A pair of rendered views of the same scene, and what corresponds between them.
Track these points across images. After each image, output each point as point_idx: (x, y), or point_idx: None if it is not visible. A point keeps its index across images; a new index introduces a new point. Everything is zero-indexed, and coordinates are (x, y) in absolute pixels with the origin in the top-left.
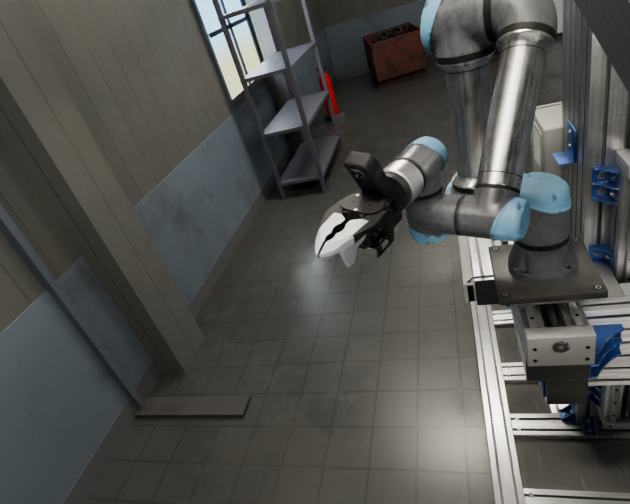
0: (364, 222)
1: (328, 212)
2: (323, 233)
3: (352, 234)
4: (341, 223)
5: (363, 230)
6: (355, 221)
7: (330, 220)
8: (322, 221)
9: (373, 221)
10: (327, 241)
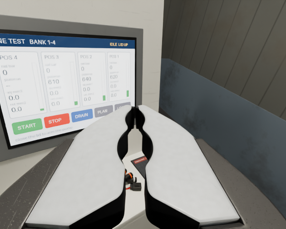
0: (46, 202)
1: (258, 206)
2: (160, 121)
3: (76, 137)
4: (145, 169)
5: (41, 161)
6: (92, 194)
7: (194, 165)
8: (213, 153)
9: None
10: (129, 108)
